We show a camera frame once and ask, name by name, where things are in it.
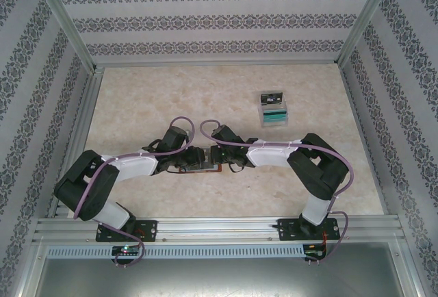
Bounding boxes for clear acrylic card holder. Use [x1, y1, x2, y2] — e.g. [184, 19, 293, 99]
[257, 89, 289, 129]

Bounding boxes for teal card with black stripe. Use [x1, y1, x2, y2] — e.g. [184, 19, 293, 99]
[261, 109, 287, 124]

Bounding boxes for small circuit board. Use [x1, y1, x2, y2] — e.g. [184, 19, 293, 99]
[112, 244, 140, 256]
[305, 242, 326, 261]

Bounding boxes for grey metal sheet panel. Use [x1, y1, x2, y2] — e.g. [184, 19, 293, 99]
[20, 257, 420, 297]

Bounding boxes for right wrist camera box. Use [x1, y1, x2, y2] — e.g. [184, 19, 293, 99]
[210, 124, 246, 147]

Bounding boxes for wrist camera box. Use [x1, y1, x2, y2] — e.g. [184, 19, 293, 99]
[161, 126, 190, 153]
[210, 124, 246, 147]

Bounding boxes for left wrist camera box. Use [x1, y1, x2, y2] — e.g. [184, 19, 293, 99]
[161, 126, 190, 153]

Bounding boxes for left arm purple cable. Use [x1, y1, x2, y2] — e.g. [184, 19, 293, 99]
[73, 116, 196, 268]

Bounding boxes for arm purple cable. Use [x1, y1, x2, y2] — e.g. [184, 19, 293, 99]
[200, 120, 355, 267]
[73, 116, 196, 268]

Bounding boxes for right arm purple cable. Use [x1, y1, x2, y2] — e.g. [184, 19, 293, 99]
[200, 120, 355, 267]

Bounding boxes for wide aluminium base rail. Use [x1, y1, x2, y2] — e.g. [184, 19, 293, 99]
[32, 216, 403, 244]

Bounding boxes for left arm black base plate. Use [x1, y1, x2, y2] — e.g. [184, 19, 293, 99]
[94, 220, 159, 244]

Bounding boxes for aluminium frame beam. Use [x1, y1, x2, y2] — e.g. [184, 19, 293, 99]
[94, 64, 339, 70]

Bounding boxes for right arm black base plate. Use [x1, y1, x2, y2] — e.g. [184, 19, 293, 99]
[277, 218, 343, 242]

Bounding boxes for slotted grey cable duct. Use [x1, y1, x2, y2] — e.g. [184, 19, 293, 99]
[46, 244, 305, 261]

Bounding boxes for aluminium table edge rail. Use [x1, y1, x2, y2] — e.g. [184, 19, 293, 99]
[47, 70, 103, 218]
[340, 66, 400, 216]

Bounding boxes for aluminium frame post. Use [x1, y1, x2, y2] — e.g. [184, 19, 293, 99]
[335, 0, 401, 67]
[29, 0, 99, 74]

